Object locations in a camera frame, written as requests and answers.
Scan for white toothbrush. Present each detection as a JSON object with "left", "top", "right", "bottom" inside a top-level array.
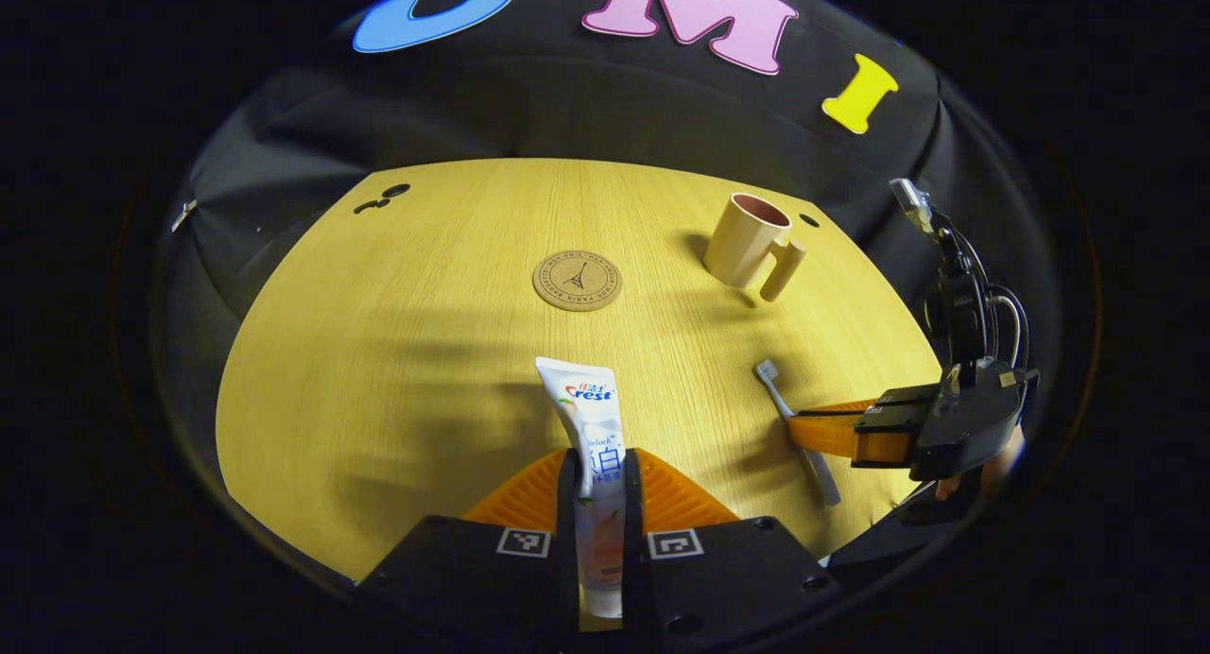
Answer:
[{"left": 752, "top": 359, "right": 842, "bottom": 507}]

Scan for right hand-held gripper cables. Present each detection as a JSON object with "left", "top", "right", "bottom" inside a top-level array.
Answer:
[{"left": 945, "top": 224, "right": 1031, "bottom": 364}]

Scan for round cork coaster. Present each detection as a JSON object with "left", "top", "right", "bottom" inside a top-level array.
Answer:
[{"left": 532, "top": 250, "right": 623, "bottom": 312}]

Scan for black backdrop cloth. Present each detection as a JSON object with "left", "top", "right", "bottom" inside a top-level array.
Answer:
[{"left": 151, "top": 0, "right": 1060, "bottom": 579}]

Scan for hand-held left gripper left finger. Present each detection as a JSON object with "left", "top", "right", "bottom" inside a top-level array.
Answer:
[{"left": 357, "top": 448, "right": 579, "bottom": 636}]

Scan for white toothpaste tube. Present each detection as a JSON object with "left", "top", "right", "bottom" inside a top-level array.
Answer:
[{"left": 535, "top": 356, "right": 628, "bottom": 620}]

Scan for beige cup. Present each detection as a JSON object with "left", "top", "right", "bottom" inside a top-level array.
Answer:
[{"left": 702, "top": 193, "right": 808, "bottom": 303}]

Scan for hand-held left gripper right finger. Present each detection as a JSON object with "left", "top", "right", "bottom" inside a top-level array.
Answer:
[{"left": 622, "top": 448, "right": 842, "bottom": 636}]

